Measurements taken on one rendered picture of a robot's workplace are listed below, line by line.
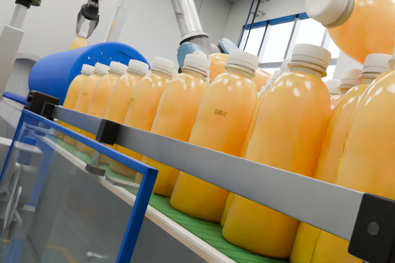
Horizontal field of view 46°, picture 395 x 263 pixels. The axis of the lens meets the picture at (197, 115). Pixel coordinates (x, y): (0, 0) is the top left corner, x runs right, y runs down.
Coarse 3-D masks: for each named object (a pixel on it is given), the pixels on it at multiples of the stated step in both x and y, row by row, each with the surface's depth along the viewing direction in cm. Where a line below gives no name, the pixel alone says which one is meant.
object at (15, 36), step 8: (8, 32) 91; (16, 32) 92; (24, 32) 93; (0, 40) 90; (8, 40) 91; (16, 40) 92; (0, 48) 90; (8, 48) 91; (16, 48) 92; (0, 56) 91; (8, 56) 91; (0, 64) 91; (8, 64) 91; (0, 72) 91; (8, 72) 92; (0, 80) 91; (0, 88) 91; (0, 96) 91
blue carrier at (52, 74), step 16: (80, 48) 159; (96, 48) 144; (112, 48) 146; (128, 48) 149; (48, 64) 183; (64, 64) 154; (80, 64) 142; (128, 64) 149; (32, 80) 206; (48, 80) 171; (64, 80) 146; (64, 96) 148
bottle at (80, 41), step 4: (80, 36) 215; (84, 36) 216; (76, 40) 214; (80, 40) 214; (84, 40) 215; (72, 44) 214; (76, 44) 213; (80, 44) 213; (84, 44) 215; (72, 48) 213
